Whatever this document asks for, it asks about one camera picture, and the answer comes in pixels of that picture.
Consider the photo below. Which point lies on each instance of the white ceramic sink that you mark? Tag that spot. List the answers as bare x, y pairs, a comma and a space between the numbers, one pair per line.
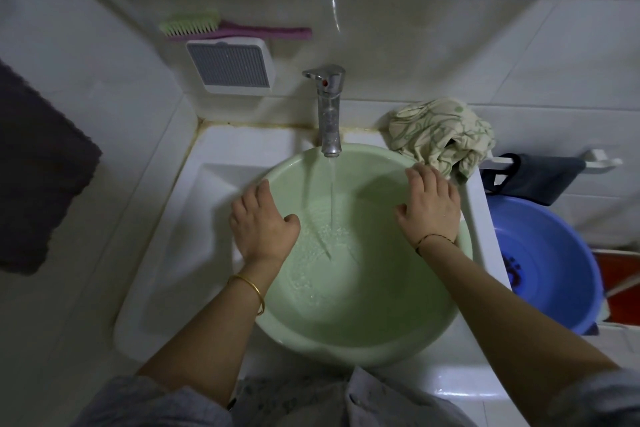
200, 221

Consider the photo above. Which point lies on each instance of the person's right forearm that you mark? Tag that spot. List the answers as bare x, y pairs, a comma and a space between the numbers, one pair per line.
510, 331

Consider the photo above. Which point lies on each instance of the person's left forearm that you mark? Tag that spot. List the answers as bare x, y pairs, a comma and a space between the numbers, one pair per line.
210, 336

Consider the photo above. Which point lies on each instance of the red bucket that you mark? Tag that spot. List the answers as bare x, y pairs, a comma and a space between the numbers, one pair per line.
620, 266

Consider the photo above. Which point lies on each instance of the dark grey cloth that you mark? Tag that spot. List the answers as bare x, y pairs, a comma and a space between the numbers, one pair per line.
545, 176

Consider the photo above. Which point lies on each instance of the blue plastic basin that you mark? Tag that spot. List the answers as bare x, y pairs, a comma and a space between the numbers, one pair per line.
555, 251

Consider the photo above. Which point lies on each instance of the cream leaf-patterned clothes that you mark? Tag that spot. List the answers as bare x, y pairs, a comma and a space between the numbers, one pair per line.
435, 131

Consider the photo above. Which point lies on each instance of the dark purple towel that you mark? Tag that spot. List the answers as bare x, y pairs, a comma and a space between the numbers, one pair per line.
40, 181

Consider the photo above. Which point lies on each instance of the person's left hand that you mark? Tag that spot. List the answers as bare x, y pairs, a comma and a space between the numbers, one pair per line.
262, 231

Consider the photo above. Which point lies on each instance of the white wall box grey ribbed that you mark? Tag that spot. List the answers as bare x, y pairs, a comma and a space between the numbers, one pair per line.
230, 64

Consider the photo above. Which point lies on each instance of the person's right hand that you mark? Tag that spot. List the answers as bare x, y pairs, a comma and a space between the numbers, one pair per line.
432, 211

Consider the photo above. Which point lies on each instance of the metal faucet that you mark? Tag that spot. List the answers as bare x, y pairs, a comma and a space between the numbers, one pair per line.
330, 116

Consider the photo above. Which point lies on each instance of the light green plastic basin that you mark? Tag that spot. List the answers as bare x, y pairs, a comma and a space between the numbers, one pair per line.
390, 301

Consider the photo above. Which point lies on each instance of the person's grey patterned shirt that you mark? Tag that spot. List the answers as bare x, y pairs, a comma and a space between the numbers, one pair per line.
300, 401

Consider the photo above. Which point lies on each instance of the gold bangle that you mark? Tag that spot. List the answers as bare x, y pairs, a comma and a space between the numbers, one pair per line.
250, 284

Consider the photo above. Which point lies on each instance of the green and pink scrub brush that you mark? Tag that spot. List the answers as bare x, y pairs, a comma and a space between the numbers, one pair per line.
260, 32

